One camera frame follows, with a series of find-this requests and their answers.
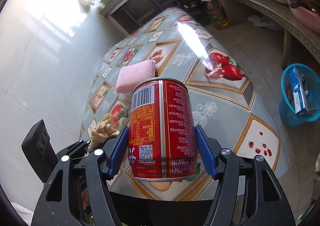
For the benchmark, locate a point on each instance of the white rag on floor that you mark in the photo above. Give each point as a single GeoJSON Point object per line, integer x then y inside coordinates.
{"type": "Point", "coordinates": [265, 22]}

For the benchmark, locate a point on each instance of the cooking oil bottle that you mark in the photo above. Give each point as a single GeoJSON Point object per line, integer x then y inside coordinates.
{"type": "Point", "coordinates": [216, 14]}

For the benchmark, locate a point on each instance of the red drink can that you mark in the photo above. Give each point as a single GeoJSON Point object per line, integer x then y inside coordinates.
{"type": "Point", "coordinates": [162, 143]}

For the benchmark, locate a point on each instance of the brown paper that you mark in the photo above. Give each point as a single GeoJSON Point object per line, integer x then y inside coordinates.
{"type": "Point", "coordinates": [103, 131]}

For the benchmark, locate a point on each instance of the small white blue box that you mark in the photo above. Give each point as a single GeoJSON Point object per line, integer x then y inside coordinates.
{"type": "Point", "coordinates": [298, 93]}

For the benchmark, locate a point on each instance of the perforated metal shelf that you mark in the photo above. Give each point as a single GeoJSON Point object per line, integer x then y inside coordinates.
{"type": "Point", "coordinates": [283, 16]}

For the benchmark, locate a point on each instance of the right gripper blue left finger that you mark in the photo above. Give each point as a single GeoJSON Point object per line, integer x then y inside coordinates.
{"type": "Point", "coordinates": [118, 153]}

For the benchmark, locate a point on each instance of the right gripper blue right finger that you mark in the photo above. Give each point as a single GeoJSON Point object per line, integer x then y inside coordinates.
{"type": "Point", "coordinates": [205, 152]}

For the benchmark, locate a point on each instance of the pink sponge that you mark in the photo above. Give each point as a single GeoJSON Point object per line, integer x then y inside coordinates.
{"type": "Point", "coordinates": [130, 76]}

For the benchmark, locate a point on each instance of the pink plastic basin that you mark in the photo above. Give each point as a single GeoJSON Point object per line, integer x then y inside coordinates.
{"type": "Point", "coordinates": [304, 16]}

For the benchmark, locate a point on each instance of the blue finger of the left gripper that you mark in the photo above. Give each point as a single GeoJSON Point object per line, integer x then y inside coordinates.
{"type": "Point", "coordinates": [75, 150]}

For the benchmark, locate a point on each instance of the blue plastic trash basket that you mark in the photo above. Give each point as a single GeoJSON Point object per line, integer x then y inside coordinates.
{"type": "Point", "coordinates": [310, 81]}

